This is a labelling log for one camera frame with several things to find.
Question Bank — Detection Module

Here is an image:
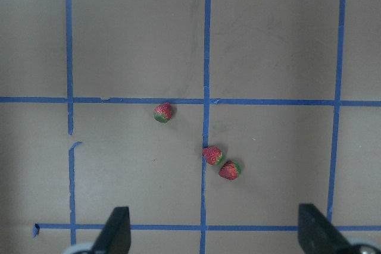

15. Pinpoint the red strawberry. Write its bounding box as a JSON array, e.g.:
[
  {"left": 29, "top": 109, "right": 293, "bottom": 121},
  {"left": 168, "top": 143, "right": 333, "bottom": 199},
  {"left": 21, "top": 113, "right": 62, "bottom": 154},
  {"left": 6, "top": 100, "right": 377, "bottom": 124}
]
[
  {"left": 202, "top": 146, "right": 224, "bottom": 165},
  {"left": 218, "top": 161, "right": 241, "bottom": 180},
  {"left": 154, "top": 102, "right": 173, "bottom": 123}
]

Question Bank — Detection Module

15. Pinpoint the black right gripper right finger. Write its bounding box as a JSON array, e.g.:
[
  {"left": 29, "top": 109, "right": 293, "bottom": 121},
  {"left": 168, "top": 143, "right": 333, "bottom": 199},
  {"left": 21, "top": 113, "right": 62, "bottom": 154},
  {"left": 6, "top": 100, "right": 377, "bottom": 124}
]
[{"left": 298, "top": 203, "right": 359, "bottom": 254}]

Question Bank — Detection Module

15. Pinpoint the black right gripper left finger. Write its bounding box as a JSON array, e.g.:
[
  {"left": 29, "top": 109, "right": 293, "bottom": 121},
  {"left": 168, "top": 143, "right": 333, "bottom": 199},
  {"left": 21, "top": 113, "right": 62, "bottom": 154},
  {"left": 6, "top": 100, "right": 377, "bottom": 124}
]
[{"left": 91, "top": 206, "right": 131, "bottom": 254}]

